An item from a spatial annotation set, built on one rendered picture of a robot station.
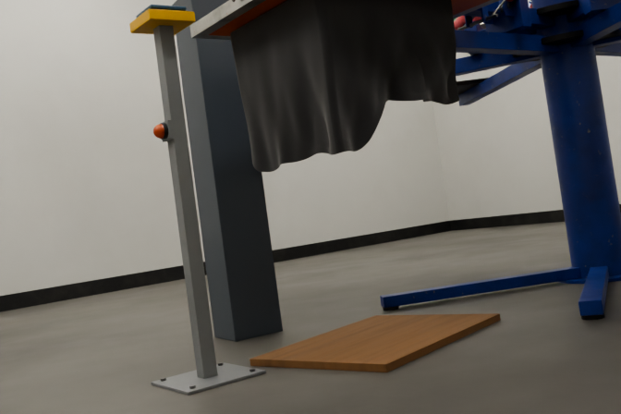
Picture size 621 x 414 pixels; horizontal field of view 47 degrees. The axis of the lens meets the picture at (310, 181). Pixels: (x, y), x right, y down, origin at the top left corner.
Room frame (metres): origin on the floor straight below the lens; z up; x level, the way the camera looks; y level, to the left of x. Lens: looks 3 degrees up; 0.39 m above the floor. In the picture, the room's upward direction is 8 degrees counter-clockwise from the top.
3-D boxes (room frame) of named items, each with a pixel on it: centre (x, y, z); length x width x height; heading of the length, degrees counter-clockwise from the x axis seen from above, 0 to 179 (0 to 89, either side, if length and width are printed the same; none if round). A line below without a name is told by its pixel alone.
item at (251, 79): (1.92, 0.04, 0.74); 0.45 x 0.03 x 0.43; 36
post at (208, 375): (1.85, 0.33, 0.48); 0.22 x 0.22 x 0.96; 36
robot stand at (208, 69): (2.50, 0.29, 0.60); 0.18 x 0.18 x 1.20; 31
